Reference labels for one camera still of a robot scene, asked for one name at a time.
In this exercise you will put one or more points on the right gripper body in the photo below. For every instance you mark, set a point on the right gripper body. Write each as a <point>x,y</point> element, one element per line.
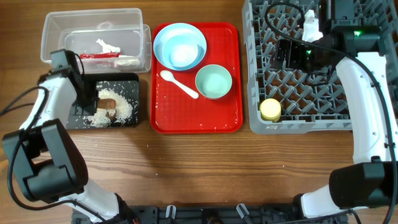
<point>299,57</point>

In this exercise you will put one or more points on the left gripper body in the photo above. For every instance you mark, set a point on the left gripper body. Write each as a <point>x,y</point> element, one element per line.
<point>86,102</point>

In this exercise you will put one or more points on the orange carrot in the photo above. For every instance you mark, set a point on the orange carrot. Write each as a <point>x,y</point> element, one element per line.
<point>107,104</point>

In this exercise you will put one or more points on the brown food scrap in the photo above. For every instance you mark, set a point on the brown food scrap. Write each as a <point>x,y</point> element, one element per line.
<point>111,115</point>

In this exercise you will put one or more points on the cooked white rice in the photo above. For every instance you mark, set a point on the cooked white rice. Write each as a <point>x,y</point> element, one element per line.
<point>122,107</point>

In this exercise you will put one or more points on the red snack wrapper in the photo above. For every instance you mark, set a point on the red snack wrapper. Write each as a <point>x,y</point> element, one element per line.
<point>101,55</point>

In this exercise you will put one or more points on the yellow cup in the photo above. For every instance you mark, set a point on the yellow cup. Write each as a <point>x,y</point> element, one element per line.
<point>270,110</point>

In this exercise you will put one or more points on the green bowl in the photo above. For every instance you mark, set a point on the green bowl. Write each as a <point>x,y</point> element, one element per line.
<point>213,81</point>

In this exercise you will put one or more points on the small light blue bowl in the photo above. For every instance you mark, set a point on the small light blue bowl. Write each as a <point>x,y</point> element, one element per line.
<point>180,51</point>

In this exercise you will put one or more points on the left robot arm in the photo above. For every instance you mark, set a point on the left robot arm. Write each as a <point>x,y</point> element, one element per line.
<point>45,167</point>

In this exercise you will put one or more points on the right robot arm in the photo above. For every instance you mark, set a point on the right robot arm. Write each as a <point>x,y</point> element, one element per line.
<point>357,55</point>

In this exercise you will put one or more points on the black waste tray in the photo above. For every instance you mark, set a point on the black waste tray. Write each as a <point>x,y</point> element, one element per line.
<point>130,87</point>

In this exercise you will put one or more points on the grey dishwasher rack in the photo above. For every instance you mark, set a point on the grey dishwasher rack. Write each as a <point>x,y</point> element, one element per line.
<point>313,102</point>

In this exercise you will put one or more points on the clear plastic bin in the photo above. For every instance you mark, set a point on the clear plastic bin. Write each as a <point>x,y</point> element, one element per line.
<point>78,31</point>

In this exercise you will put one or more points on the white plastic spoon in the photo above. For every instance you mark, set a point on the white plastic spoon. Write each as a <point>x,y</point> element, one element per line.
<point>168,76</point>

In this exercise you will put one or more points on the red serving tray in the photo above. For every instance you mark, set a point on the red serving tray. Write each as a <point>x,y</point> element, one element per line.
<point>172,111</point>

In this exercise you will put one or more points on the large light blue plate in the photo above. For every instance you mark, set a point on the large light blue plate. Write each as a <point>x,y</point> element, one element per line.
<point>179,29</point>

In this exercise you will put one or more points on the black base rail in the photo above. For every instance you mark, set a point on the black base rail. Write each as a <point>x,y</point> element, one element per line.
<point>266,214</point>

